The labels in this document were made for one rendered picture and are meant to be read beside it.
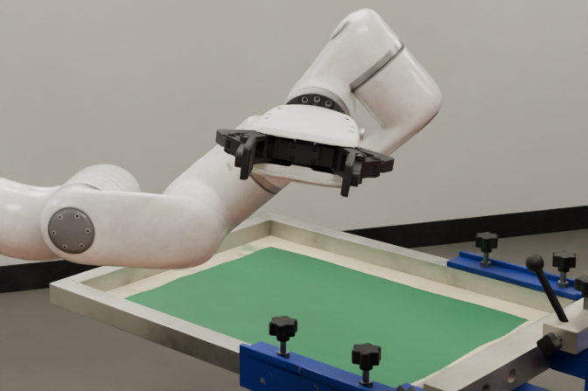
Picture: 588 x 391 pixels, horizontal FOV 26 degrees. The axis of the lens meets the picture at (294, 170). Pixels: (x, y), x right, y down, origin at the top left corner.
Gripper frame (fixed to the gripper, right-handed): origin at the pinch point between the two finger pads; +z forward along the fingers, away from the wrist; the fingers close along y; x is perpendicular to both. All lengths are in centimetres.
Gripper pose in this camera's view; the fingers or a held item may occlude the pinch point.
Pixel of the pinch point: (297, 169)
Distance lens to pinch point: 113.7
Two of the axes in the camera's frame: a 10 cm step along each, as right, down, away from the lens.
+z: -1.1, 2.6, -9.6
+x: 1.4, -9.5, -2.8
